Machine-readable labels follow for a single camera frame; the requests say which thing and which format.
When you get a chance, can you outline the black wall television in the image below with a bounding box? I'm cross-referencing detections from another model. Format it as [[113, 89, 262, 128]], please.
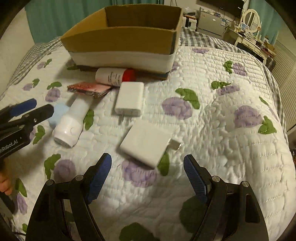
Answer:
[[201, 0, 244, 18]]

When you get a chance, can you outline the silver mini fridge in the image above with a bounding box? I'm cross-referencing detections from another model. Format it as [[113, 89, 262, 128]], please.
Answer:
[[197, 11, 227, 38]]

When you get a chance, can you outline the white rectangular charger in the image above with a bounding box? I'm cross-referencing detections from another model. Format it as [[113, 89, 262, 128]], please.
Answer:
[[114, 82, 144, 123]]

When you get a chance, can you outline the teal window curtain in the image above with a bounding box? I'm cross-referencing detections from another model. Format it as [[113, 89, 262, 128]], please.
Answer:
[[25, 0, 164, 44]]

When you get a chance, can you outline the floral white quilt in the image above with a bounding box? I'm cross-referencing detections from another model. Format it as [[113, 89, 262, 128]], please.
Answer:
[[8, 46, 295, 240]]

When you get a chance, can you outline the light blue earbuds case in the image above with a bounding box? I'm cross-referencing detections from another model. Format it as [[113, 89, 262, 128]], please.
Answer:
[[48, 104, 69, 129]]

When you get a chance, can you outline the white square power adapter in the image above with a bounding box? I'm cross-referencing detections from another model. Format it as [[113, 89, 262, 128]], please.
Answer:
[[119, 120, 183, 168]]

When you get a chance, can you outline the white bottle red cap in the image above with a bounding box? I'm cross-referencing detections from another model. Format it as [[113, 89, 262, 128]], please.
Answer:
[[95, 68, 136, 87]]

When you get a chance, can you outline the white handheld device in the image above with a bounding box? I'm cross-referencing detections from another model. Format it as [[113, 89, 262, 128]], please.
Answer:
[[53, 94, 93, 148]]

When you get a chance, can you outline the brown cardboard box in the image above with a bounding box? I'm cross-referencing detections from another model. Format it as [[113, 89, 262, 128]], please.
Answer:
[[61, 4, 183, 80]]

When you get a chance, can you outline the oval vanity mirror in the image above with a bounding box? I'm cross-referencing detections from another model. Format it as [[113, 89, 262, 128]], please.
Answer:
[[242, 9, 261, 33]]

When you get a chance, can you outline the white dressing table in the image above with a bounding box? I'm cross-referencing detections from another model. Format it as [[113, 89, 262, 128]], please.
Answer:
[[222, 27, 273, 65]]

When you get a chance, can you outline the white suitcase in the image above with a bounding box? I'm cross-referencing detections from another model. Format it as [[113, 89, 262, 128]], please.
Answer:
[[183, 15, 197, 31]]

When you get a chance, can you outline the left hand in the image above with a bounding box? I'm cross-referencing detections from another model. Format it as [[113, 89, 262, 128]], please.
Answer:
[[0, 160, 13, 196]]

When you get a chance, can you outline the teal right curtain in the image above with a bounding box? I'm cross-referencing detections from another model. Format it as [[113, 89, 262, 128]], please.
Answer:
[[249, 0, 285, 45]]

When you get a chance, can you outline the white louvered wardrobe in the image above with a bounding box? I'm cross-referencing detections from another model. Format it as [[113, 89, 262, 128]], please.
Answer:
[[272, 41, 296, 130]]

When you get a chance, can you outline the pink patterned card box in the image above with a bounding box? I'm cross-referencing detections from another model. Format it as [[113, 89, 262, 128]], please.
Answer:
[[67, 82, 112, 98]]

